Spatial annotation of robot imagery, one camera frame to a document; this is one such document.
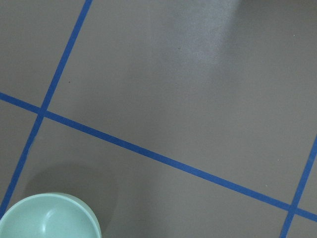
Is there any green bowl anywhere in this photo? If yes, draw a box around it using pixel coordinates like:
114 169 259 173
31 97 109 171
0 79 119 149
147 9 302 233
0 192 102 238

